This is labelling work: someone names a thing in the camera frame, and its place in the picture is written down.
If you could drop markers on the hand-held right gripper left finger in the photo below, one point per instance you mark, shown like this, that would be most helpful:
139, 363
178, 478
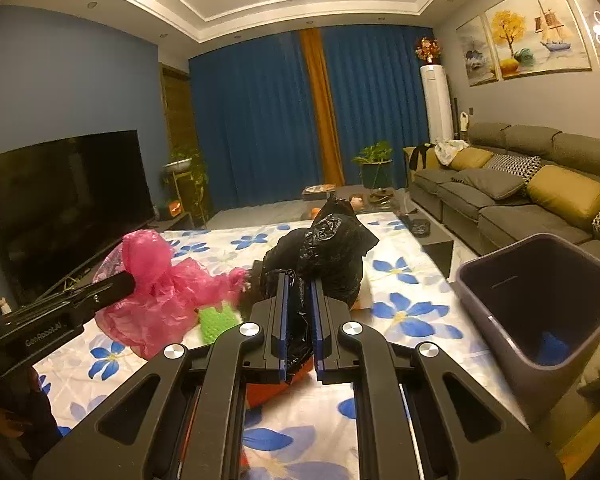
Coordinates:
283, 330

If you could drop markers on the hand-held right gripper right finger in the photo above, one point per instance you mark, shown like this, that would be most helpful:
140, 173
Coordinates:
319, 330

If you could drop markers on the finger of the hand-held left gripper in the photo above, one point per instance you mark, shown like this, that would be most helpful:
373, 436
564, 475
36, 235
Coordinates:
110, 287

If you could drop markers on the pink plastic bag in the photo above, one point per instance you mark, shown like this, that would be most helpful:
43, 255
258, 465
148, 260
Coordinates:
150, 310

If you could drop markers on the green foam net sleeve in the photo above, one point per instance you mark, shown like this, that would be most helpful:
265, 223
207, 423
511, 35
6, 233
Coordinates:
215, 322

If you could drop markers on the black plastic bag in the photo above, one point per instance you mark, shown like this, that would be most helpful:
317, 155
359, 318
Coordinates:
330, 250

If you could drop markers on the grey waste bin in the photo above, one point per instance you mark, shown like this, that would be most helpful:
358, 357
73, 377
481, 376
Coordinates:
555, 280

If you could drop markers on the blue floral tablecloth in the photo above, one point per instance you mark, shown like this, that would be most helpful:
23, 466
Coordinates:
410, 320

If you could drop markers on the black flat television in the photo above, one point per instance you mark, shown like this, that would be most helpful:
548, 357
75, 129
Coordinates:
65, 200

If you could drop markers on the orange pumpkin lantern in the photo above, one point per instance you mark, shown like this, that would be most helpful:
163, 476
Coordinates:
173, 207

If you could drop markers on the orange fruit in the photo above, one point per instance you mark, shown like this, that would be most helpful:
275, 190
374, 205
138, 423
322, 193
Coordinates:
313, 211

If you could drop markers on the small brown ornament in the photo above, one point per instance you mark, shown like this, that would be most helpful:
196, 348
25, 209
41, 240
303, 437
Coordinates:
358, 203

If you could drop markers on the trailing plant in white bowl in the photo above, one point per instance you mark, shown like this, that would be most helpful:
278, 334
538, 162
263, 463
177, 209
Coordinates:
187, 170

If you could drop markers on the flat printed box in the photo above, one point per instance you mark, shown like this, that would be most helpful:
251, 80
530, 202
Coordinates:
319, 189

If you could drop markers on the dark coffee table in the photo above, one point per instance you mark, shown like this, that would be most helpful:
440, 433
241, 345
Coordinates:
437, 250

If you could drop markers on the dark glass ashtray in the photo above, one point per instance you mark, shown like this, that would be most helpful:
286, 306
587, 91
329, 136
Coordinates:
418, 225

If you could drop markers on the tea tray with items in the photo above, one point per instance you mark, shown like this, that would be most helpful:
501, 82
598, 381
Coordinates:
381, 197

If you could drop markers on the wooden door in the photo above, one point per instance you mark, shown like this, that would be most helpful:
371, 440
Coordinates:
177, 120

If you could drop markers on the potted plant on metal stand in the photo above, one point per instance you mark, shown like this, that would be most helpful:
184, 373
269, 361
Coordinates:
375, 157

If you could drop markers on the black garment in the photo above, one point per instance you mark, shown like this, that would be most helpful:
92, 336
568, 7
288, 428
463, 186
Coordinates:
421, 156

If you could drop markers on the grey sectional sofa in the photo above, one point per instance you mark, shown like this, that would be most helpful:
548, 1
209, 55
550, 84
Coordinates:
500, 220

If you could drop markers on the blue curtain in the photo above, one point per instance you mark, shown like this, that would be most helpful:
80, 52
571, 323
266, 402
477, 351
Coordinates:
380, 100
250, 120

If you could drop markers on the orange curtain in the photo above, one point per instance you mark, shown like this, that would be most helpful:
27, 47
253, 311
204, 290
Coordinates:
322, 110

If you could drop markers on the white cloth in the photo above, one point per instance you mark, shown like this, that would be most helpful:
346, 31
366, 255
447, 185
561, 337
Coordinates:
450, 150

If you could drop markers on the grey cushion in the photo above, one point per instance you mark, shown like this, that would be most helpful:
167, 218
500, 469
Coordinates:
490, 182

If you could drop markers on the small yellow cushion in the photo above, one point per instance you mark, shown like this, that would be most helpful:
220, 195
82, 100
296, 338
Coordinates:
472, 158

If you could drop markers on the blue wrapper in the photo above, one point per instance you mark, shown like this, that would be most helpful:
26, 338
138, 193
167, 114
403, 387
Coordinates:
552, 349

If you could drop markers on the white standing air conditioner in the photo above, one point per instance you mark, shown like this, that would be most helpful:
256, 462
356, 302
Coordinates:
437, 105

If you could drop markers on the large yellow cushion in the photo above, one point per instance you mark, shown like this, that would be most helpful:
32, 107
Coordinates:
567, 192

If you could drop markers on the red artificial flower bouquet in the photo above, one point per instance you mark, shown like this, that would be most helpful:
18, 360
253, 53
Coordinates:
426, 51

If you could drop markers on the grey landscape painting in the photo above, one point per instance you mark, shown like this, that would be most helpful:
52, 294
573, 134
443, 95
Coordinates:
475, 55

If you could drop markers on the tree and sailboat painting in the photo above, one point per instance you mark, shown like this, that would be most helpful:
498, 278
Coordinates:
535, 25

